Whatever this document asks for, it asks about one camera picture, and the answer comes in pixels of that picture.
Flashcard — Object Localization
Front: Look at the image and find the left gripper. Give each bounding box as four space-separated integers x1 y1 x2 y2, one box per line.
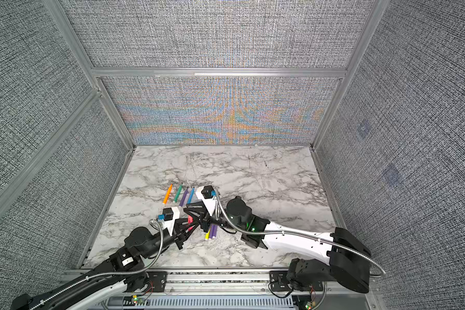
141 215 197 260

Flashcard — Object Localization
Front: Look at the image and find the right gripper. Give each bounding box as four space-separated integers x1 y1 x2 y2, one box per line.
187 201 248 237

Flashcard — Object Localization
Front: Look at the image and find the blue highlighter pen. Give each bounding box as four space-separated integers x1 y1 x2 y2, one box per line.
187 187 195 204

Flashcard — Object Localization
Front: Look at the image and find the green highlighter pen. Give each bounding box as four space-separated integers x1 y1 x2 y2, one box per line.
173 183 183 203

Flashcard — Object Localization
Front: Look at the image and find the orange highlighter pen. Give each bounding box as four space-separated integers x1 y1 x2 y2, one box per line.
163 184 173 205

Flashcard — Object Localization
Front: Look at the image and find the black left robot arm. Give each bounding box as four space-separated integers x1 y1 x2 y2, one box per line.
10 218 198 309

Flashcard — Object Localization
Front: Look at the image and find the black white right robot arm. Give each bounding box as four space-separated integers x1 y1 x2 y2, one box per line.
184 196 371 294

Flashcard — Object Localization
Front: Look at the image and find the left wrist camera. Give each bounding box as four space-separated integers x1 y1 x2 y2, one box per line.
158 207 180 236

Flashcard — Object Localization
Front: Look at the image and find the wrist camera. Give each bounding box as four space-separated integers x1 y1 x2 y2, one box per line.
196 185 217 216
158 207 180 236

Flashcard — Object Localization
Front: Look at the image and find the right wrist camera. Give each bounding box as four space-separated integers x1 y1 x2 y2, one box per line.
196 185 217 216

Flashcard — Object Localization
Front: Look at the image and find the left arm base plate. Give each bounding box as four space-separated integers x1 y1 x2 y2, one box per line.
141 271 168 293

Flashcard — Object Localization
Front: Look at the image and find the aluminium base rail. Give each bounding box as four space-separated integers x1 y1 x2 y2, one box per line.
57 268 381 298

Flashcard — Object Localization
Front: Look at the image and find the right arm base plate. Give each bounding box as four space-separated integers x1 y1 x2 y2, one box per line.
269 270 324 293

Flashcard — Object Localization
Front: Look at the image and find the white vented cable duct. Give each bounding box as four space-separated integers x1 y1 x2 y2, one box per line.
107 295 295 309

